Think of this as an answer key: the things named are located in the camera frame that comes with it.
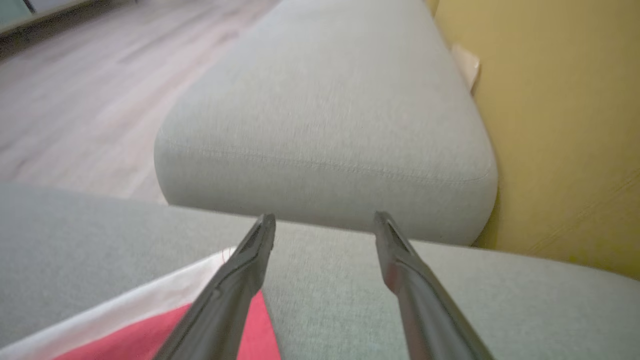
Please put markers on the red shorts with white stripes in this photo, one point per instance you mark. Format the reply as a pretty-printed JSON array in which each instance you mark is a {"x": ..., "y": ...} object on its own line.
[{"x": 125, "y": 307}]

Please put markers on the white paper tag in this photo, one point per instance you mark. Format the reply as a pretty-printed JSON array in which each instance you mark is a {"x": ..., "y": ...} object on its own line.
[{"x": 467, "y": 65}]

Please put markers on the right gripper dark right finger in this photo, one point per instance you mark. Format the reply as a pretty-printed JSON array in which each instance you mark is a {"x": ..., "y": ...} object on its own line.
[{"x": 425, "y": 310}]

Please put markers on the pale cabinet base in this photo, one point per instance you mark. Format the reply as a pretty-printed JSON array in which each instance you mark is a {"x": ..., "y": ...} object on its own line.
[{"x": 30, "y": 12}]

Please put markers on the small grey sofa cushion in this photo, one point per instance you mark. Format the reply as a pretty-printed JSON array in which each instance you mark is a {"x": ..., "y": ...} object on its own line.
[{"x": 325, "y": 125}]

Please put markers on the large grey sofa seat cushion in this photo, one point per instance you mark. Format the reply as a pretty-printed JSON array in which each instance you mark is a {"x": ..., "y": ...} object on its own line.
[{"x": 75, "y": 250}]

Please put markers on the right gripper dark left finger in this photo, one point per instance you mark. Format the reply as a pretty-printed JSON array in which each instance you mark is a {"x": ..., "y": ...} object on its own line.
[{"x": 225, "y": 305}]

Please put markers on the yellow upholstered panel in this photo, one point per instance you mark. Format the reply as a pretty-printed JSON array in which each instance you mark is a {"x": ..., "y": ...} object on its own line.
[{"x": 560, "y": 125}]

